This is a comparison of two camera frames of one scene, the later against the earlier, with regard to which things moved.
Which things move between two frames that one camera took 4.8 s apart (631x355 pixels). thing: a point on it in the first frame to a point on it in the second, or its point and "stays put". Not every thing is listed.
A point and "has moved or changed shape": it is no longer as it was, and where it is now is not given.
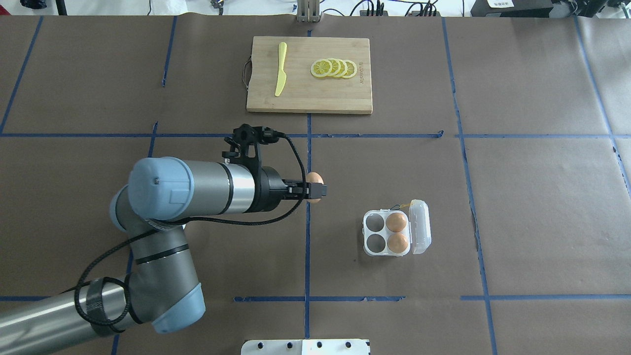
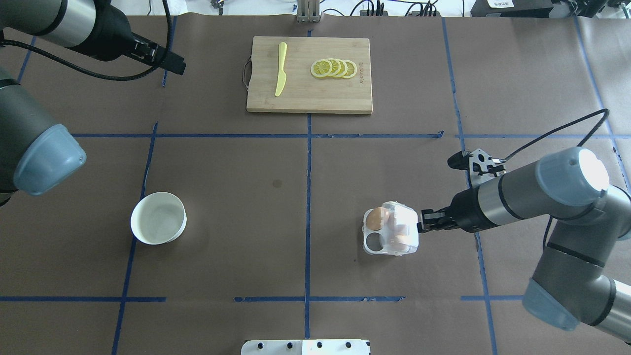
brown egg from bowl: x=314 y=177 to x=377 y=218
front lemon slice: x=321 y=68 stays put
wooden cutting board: x=303 y=92 stays put
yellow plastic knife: x=282 y=76 stays put
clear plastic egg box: x=394 y=232 has moved or changed shape
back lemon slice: x=351 y=69 stays put
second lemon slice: x=336 y=67 stays put
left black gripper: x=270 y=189 to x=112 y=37
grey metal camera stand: x=308 y=11 stays put
